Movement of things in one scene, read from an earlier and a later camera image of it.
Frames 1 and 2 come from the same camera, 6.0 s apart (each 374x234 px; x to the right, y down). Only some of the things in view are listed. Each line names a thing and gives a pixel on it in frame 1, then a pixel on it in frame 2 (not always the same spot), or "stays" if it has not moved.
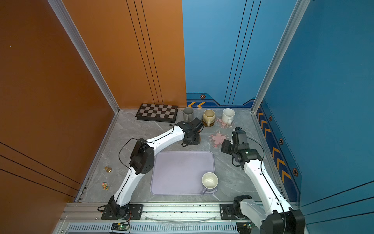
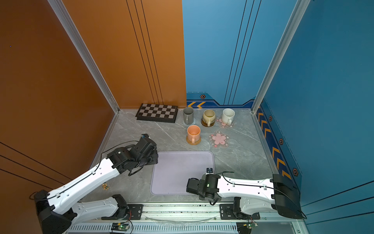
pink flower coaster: [217, 138] stays
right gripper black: [224, 147] -> [200, 197]
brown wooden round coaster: [205, 124] stays
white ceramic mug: [228, 117] stays
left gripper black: [197, 143] -> [155, 157]
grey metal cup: [188, 114] stays
